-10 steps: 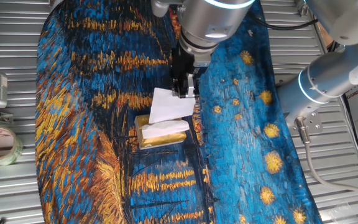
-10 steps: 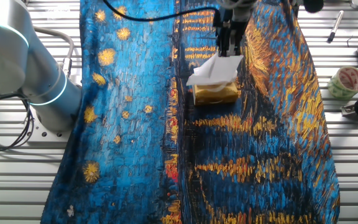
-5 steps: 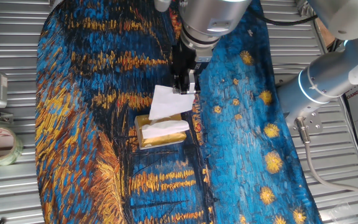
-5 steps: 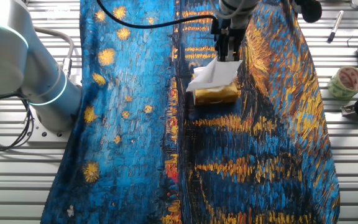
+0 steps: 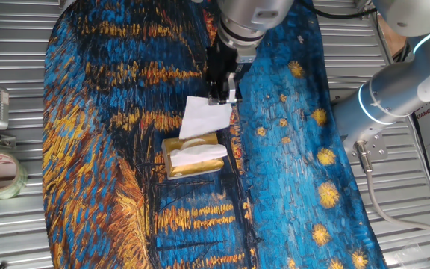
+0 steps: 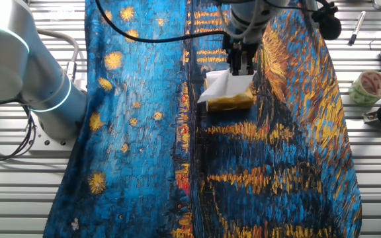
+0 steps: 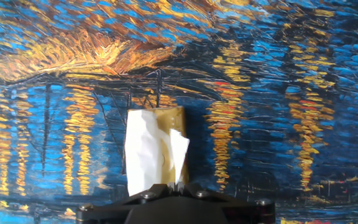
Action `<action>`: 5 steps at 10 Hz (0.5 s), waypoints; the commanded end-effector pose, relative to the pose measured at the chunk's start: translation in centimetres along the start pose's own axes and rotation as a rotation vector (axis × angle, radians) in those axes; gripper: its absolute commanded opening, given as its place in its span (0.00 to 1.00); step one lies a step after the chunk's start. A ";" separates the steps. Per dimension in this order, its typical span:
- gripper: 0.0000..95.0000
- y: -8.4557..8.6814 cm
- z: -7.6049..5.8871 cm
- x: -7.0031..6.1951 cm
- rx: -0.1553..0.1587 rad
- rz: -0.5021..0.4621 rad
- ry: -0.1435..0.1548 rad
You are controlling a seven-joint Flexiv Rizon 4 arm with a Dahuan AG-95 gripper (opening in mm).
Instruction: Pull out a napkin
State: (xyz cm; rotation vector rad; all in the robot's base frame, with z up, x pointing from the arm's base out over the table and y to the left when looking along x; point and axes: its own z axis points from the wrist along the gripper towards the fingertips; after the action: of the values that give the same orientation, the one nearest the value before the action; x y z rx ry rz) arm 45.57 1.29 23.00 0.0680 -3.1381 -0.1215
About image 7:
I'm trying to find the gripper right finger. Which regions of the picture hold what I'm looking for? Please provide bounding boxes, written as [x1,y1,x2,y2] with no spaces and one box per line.
[176,182,276,224]

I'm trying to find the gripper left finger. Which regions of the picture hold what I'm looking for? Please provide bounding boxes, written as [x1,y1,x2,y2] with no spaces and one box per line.
[75,182,177,224]

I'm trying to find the white napkin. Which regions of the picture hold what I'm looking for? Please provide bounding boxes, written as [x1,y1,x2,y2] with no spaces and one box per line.
[124,108,191,197]

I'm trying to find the gold tissue pack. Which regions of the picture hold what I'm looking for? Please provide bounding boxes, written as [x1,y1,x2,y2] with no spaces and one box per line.
[126,105,191,187]

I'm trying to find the starry night painted tablecloth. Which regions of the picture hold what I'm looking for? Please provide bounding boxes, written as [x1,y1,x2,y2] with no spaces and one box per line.
[0,0,358,224]

